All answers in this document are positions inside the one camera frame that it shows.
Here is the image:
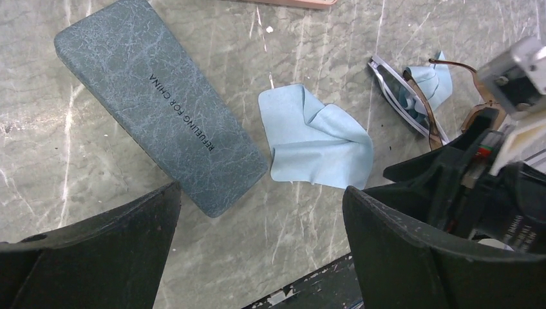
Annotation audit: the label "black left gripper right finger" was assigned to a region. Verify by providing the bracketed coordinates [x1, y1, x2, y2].
[343, 187, 545, 308]

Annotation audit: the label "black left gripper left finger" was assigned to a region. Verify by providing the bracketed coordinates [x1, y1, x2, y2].
[1, 182, 181, 308]

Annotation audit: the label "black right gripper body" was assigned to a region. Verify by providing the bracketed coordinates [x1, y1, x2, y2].
[382, 108, 545, 252]

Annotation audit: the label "light blue cleaning cloth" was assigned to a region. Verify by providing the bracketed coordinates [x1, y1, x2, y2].
[258, 84, 373, 189]

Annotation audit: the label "pink glasses case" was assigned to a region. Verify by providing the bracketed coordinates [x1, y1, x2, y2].
[245, 0, 337, 10]

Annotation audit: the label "brown-framed sunglasses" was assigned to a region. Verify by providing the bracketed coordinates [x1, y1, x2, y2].
[429, 58, 507, 141]

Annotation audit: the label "white-framed sunglasses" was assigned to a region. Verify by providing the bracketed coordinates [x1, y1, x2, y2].
[368, 55, 449, 149]

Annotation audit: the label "grey-blue glasses case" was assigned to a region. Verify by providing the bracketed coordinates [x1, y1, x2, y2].
[54, 1, 268, 218]

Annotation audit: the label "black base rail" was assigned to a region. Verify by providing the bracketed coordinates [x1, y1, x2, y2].
[246, 253, 364, 309]

